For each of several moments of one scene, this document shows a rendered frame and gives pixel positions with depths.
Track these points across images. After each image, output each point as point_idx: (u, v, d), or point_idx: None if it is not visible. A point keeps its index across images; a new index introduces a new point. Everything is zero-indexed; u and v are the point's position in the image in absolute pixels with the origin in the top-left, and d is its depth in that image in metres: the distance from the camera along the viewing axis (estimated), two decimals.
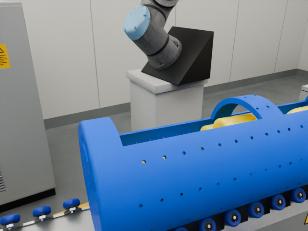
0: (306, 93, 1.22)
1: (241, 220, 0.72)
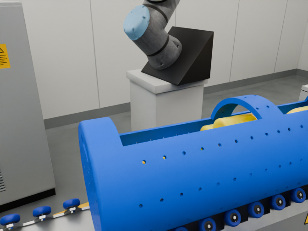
0: (306, 93, 1.22)
1: (241, 220, 0.72)
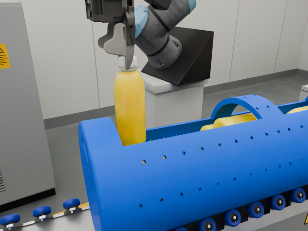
0: (306, 93, 1.22)
1: (241, 220, 0.72)
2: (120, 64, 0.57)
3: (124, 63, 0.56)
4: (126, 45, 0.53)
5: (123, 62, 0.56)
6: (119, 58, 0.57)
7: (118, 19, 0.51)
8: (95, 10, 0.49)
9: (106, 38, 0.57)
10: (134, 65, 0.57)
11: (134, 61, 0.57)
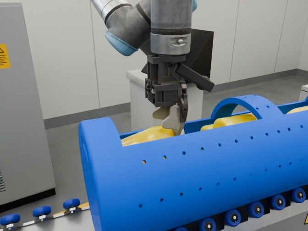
0: (306, 93, 1.22)
1: (241, 220, 0.72)
2: None
3: None
4: (178, 122, 0.65)
5: None
6: None
7: (173, 102, 0.64)
8: (157, 99, 0.61)
9: (159, 111, 0.70)
10: None
11: None
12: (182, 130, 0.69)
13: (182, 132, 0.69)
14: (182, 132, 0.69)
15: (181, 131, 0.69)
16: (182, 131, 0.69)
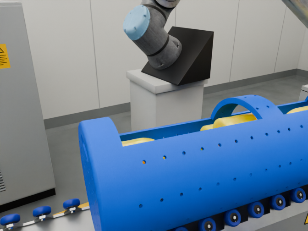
0: (306, 93, 1.22)
1: (241, 220, 0.72)
2: None
3: None
4: None
5: None
6: None
7: None
8: None
9: None
10: None
11: None
12: None
13: None
14: None
15: None
16: None
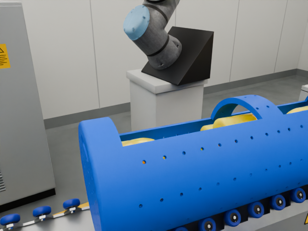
0: (306, 93, 1.22)
1: (241, 220, 0.72)
2: None
3: None
4: None
5: None
6: None
7: None
8: None
9: None
10: None
11: None
12: None
13: None
14: None
15: None
16: None
